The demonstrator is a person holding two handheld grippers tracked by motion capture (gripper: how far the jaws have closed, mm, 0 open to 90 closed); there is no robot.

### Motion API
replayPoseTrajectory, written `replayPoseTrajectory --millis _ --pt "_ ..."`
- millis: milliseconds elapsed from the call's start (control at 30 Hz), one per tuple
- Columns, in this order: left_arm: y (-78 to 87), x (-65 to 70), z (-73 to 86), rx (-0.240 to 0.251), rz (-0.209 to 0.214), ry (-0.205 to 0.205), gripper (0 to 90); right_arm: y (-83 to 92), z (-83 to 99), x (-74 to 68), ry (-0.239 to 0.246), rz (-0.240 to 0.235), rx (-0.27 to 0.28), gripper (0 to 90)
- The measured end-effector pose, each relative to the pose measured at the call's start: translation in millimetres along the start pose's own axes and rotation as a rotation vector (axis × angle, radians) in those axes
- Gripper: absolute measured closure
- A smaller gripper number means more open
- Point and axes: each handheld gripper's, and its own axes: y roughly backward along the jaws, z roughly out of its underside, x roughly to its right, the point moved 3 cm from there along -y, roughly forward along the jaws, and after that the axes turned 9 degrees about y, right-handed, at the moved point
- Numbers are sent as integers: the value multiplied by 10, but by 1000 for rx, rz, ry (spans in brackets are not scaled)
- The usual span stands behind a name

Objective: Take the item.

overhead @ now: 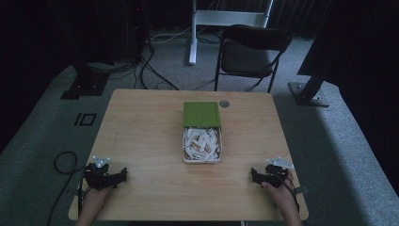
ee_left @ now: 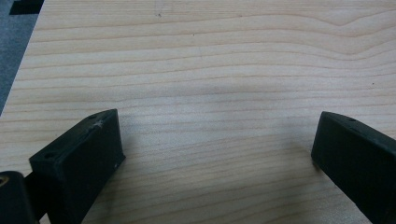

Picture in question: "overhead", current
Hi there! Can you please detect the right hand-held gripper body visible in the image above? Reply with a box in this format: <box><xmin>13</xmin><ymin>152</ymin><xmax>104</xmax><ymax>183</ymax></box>
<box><xmin>262</xmin><ymin>156</ymin><xmax>295</xmax><ymax>189</ymax></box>

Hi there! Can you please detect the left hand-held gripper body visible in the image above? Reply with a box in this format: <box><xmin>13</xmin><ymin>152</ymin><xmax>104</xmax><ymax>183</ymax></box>
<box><xmin>82</xmin><ymin>155</ymin><xmax>122</xmax><ymax>192</ymax></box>

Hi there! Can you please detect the person's left hand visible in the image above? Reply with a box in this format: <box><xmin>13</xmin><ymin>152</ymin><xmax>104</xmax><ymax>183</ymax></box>
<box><xmin>78</xmin><ymin>186</ymin><xmax>113</xmax><ymax>221</ymax></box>

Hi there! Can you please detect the person's right hand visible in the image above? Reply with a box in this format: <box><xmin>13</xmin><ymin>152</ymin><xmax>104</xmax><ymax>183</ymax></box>
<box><xmin>261</xmin><ymin>169</ymin><xmax>299</xmax><ymax>221</ymax></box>

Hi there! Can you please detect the pile of white packets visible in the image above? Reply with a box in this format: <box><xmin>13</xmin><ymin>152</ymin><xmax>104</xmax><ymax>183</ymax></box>
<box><xmin>184</xmin><ymin>126</ymin><xmax>221</xmax><ymax>162</ymax></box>

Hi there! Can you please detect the white box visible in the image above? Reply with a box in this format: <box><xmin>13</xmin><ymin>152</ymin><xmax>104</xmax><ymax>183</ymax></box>
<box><xmin>182</xmin><ymin>125</ymin><xmax>223</xmax><ymax>165</ymax></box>

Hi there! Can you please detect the green box lid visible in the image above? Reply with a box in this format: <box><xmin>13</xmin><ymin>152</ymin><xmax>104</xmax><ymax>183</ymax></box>
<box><xmin>183</xmin><ymin>101</ymin><xmax>222</xmax><ymax>128</ymax></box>

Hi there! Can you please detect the black folding chair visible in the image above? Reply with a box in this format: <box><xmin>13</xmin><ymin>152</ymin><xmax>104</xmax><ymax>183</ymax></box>
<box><xmin>214</xmin><ymin>24</ymin><xmax>293</xmax><ymax>94</ymax></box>

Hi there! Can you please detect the white metal stand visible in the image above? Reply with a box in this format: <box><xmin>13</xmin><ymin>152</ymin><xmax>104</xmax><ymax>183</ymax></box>
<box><xmin>187</xmin><ymin>0</ymin><xmax>275</xmax><ymax>66</ymax></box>

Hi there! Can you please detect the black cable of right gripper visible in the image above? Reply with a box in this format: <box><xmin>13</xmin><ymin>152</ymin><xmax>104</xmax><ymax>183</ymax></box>
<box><xmin>273</xmin><ymin>169</ymin><xmax>301</xmax><ymax>213</ymax></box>

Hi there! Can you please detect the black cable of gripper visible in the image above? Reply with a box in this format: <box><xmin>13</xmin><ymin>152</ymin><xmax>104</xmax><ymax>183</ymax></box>
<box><xmin>273</xmin><ymin>169</ymin><xmax>301</xmax><ymax>213</ymax></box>
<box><xmin>46</xmin><ymin>151</ymin><xmax>87</xmax><ymax>226</ymax></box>

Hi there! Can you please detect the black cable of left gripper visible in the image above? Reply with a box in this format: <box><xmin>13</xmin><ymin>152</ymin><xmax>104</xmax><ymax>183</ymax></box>
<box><xmin>46</xmin><ymin>151</ymin><xmax>87</xmax><ymax>226</ymax></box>

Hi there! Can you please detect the black stand with base plate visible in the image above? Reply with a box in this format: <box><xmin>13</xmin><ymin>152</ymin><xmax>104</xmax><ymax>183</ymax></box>
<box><xmin>46</xmin><ymin>0</ymin><xmax>115</xmax><ymax>101</ymax></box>
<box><xmin>287</xmin><ymin>37</ymin><xmax>343</xmax><ymax>108</ymax></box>

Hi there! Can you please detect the bundle of black floor cables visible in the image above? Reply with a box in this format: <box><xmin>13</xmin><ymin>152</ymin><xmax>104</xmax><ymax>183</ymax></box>
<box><xmin>88</xmin><ymin>0</ymin><xmax>181</xmax><ymax>92</ymax></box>

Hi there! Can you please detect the white floor cable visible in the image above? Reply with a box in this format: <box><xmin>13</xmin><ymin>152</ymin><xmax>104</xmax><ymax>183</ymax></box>
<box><xmin>150</xmin><ymin>0</ymin><xmax>220</xmax><ymax>45</ymax></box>

